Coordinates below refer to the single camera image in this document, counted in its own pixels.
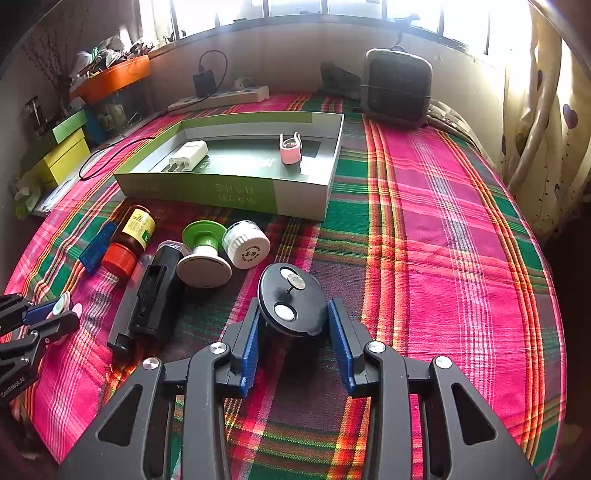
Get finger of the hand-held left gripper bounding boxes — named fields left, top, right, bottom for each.
left=0, top=294, right=61, bottom=340
left=0, top=311, right=81, bottom=370

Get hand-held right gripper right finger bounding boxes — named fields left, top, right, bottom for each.
left=327, top=299, right=539, bottom=480

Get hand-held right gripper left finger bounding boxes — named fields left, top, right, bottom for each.
left=58, top=298, right=266, bottom=480

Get pink and white clip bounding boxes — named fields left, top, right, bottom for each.
left=278, top=131, right=303, bottom=166
left=46, top=291, right=85, bottom=347

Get blue plastic case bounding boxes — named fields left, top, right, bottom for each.
left=78, top=222, right=117, bottom=275

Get green and white spool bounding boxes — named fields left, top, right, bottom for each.
left=176, top=220, right=232, bottom=289

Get black device with clear tip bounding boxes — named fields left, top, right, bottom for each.
left=129, top=240, right=188, bottom=343

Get red cylinder green cap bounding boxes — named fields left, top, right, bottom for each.
left=100, top=205, right=157, bottom=278

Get green and grey cardboard box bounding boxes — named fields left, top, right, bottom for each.
left=113, top=111, right=346, bottom=221

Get clear plastic bag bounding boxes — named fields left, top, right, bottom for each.
left=13, top=179, right=63, bottom=220

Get plaid blanket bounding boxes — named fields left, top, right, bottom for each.
left=9, top=92, right=568, bottom=480

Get yellow and green box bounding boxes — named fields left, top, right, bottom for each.
left=21, top=108, right=92, bottom=191

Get white charger plug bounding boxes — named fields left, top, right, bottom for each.
left=168, top=140, right=209, bottom=175

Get blue storage box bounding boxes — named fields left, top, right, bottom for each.
left=83, top=104, right=122, bottom=147

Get small metal stand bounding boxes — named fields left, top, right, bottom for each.
left=25, top=95, right=52, bottom=136

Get orange tray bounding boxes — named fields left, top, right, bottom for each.
left=69, top=55, right=152, bottom=106

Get white power strip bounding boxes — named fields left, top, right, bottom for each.
left=167, top=85, right=270, bottom=112

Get dried branches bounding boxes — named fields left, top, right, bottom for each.
left=21, top=32, right=75, bottom=93

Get white plastic bag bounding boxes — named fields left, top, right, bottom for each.
left=75, top=45, right=117, bottom=71

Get black power adapter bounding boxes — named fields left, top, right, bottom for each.
left=192, top=50, right=230, bottom=96

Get grey fan heater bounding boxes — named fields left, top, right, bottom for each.
left=360, top=46, right=434, bottom=130

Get heart print curtain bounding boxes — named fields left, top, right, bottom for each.
left=501, top=0, right=591, bottom=241

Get window with metal bars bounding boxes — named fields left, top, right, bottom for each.
left=139, top=0, right=509, bottom=57

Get black thin cable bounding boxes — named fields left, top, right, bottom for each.
left=78, top=108, right=172, bottom=182

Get cream metal tube frame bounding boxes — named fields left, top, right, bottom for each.
left=505, top=7, right=563, bottom=191

